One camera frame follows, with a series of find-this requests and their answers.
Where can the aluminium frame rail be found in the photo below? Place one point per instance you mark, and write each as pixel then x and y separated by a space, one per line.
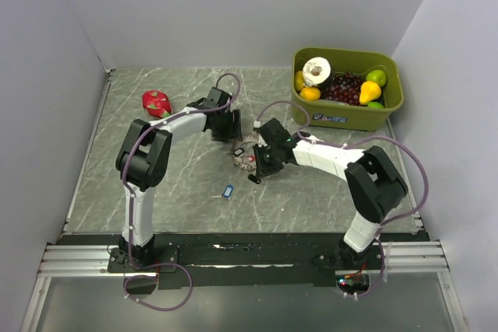
pixel 76 254

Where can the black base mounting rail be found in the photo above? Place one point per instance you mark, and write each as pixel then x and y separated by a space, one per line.
pixel 238 259

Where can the red dragon fruit toy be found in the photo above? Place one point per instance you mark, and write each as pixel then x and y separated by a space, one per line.
pixel 156 104

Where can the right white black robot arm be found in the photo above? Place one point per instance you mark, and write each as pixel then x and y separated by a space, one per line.
pixel 375 185

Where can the yellow pear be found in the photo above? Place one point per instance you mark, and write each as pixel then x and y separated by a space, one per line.
pixel 369 91

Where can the green lime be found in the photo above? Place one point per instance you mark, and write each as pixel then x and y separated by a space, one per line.
pixel 378 76

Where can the small green fruit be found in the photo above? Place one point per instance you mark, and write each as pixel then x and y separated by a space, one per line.
pixel 375 105

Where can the black key fob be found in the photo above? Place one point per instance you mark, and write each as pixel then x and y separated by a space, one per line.
pixel 254 179

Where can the dark red grapes bunch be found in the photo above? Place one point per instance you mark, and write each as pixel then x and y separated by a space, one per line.
pixel 343 88

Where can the orange fruit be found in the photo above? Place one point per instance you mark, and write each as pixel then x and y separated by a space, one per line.
pixel 310 93

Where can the olive green plastic bin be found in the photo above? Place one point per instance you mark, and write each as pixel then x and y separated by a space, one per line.
pixel 326 113

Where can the loose blue key tag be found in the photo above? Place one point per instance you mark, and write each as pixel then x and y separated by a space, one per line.
pixel 226 194

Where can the black key tag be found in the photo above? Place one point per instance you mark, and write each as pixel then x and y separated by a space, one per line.
pixel 239 151

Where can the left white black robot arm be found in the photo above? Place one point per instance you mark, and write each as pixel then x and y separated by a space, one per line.
pixel 143 160

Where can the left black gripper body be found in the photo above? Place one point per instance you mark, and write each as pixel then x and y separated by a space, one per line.
pixel 225 129

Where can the yellow lemon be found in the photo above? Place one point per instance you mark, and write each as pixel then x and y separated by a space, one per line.
pixel 299 82

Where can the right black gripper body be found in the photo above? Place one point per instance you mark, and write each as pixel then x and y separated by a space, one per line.
pixel 268 162

